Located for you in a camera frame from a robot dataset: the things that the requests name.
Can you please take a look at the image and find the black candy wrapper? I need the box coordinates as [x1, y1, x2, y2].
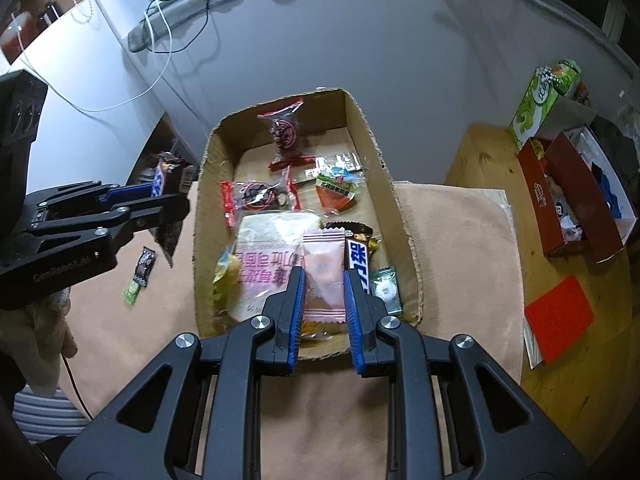
[132, 246, 158, 287]

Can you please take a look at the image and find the black cable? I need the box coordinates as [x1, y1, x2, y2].
[142, 0, 268, 55]

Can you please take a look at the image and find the clear green candy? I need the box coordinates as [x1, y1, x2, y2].
[371, 266, 404, 318]

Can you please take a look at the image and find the clear plastic snack packet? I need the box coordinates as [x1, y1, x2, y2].
[292, 151, 365, 181]

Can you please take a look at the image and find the grey padded board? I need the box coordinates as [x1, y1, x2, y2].
[127, 0, 266, 55]

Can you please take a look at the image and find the small brown chocolate bar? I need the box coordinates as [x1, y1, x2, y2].
[150, 152, 187, 268]

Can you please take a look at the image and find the striped cloth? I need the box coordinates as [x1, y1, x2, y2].
[10, 387, 93, 443]

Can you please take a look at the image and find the red nut snack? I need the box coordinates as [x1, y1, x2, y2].
[220, 167, 301, 228]

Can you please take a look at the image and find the red cardboard box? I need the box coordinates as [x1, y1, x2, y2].
[516, 131, 625, 265]

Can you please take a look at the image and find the yellow-green jelly cup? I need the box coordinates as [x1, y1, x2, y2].
[212, 252, 242, 313]

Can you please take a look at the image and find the sliced toast bread package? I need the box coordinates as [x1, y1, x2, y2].
[232, 212, 326, 322]

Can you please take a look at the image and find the person's left hand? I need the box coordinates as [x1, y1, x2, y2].
[0, 287, 79, 397]

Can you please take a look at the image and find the large brown chocolate bar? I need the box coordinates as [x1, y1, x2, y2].
[324, 221, 382, 297]

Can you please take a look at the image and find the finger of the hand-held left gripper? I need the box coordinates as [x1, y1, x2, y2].
[25, 180, 163, 211]
[27, 191, 191, 242]

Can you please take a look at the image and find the pink snack packet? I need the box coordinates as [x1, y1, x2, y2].
[301, 227, 349, 323]

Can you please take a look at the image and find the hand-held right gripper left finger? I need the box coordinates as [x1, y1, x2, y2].
[65, 266, 307, 480]

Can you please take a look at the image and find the beige table cloth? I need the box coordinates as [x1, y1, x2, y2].
[57, 180, 526, 480]

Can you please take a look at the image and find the white box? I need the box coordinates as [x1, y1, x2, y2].
[575, 125, 640, 241]

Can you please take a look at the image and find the green tissue box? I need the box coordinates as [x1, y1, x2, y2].
[509, 59, 585, 150]

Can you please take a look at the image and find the white cable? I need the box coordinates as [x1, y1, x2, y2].
[15, 0, 173, 113]

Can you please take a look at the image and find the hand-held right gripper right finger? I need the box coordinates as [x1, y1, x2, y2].
[342, 269, 586, 480]

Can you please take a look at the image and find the red dark snack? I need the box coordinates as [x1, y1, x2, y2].
[256, 97, 317, 172]

